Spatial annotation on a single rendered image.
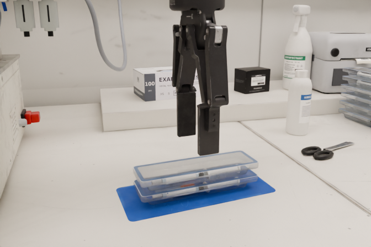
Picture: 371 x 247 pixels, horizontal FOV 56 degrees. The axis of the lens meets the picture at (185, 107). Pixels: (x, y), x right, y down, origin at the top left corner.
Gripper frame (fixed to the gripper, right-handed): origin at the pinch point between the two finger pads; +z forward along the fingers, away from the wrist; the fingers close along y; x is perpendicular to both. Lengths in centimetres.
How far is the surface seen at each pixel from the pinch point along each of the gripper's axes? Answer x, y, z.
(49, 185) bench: -21.2, -9.7, 10.1
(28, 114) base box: -24.8, -34.3, 4.4
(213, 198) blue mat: 1.3, 3.5, 10.2
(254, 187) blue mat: 8.8, 2.7, 10.2
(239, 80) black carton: 32, -43, 2
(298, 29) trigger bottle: 50, -40, -12
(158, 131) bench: 2.7, -29.2, 10.1
